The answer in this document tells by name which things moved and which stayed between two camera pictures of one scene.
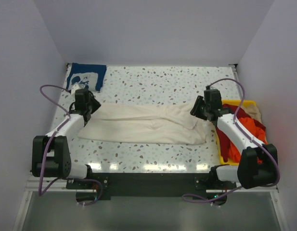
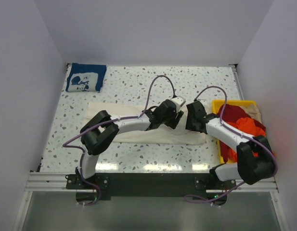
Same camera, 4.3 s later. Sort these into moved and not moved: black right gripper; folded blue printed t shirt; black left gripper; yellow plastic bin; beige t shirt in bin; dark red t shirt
Moved: black right gripper; black left gripper
Not moved: beige t shirt in bin; yellow plastic bin; dark red t shirt; folded blue printed t shirt
